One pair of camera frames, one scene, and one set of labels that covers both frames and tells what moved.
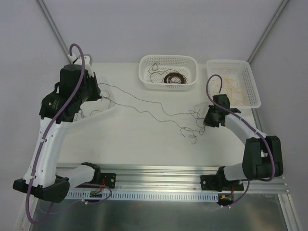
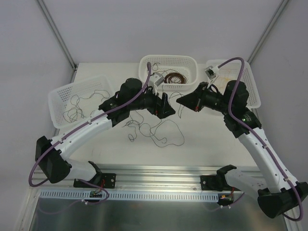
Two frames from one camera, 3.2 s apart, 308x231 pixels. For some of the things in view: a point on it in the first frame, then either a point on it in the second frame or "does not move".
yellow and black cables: x=191 y=122 → x=164 y=133
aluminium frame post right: x=267 y=30 does not move
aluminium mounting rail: x=206 y=179 does not move
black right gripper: x=210 y=118 → x=199 y=98
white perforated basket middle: x=168 y=72 does not move
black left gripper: x=94 y=86 → x=157 y=104
